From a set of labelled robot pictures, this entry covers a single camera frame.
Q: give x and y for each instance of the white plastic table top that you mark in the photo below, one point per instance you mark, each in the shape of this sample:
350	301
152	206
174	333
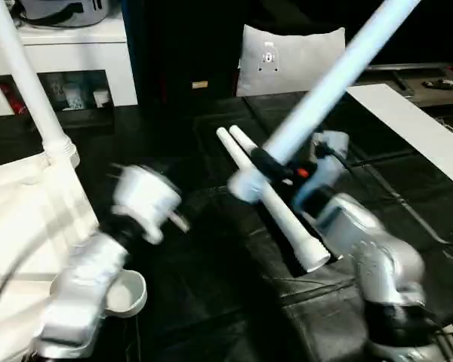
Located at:
30	241

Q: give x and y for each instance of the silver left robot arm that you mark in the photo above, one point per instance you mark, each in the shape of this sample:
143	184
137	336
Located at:
83	294

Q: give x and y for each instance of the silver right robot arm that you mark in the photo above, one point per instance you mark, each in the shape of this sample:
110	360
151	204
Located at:
377	264

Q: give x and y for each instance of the small yellow label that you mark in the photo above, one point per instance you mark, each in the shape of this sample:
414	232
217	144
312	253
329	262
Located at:
200	84

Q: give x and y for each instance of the black work mat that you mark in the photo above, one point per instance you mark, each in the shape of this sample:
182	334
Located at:
226	302

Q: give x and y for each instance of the white cabinet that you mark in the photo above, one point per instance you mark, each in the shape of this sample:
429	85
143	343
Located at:
75	56

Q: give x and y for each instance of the grey bag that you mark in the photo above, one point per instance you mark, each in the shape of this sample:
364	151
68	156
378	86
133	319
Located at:
64	9

